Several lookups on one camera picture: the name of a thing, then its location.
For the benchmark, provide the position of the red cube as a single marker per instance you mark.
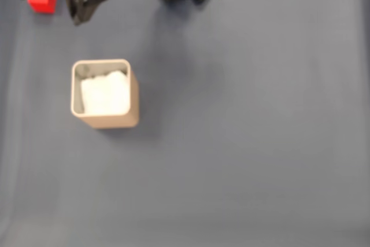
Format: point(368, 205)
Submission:
point(43, 4)

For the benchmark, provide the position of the beige square metal box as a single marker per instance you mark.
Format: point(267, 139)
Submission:
point(115, 121)

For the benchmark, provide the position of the white tissue paper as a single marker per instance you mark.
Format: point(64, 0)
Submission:
point(104, 95)

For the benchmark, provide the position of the dark blue table mat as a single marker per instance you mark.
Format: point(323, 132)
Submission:
point(260, 143)

